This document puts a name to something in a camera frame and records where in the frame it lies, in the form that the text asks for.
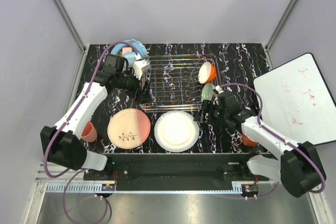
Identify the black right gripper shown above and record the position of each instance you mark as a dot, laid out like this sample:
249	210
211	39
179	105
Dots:
200	117

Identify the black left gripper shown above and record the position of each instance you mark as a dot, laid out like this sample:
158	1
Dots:
142	95

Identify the green ceramic bowl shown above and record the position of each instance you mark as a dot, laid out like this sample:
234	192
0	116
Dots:
207	95

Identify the white paper plate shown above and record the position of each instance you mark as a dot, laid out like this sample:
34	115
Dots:
176	131

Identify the orange and white bowl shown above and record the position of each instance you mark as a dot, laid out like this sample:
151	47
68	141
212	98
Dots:
207	73

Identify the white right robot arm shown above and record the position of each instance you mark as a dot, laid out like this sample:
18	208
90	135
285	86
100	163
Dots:
297	166

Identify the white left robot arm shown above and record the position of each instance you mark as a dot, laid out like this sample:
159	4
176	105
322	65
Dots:
61	142

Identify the small pink box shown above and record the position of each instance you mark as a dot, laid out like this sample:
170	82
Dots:
126	50

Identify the blue headphones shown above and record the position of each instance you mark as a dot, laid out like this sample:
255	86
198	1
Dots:
138	50

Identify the pink and cream plate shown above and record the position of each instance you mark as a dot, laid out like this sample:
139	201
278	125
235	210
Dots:
129	128

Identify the orange ceramic mug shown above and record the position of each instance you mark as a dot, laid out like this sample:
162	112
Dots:
247	141

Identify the pink plastic cup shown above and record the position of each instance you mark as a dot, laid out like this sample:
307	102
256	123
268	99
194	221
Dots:
89	133

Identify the white whiteboard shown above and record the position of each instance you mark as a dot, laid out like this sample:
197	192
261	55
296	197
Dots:
297	102

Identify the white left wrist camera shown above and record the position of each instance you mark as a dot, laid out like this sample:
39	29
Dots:
140	67

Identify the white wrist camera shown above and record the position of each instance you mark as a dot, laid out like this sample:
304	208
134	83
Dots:
218	92
140	67

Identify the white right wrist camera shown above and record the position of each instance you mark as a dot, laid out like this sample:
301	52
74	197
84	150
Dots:
218	92

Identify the wire dish rack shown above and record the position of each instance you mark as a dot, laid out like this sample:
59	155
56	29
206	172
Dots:
174	82

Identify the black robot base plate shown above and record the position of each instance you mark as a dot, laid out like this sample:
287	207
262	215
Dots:
188	172

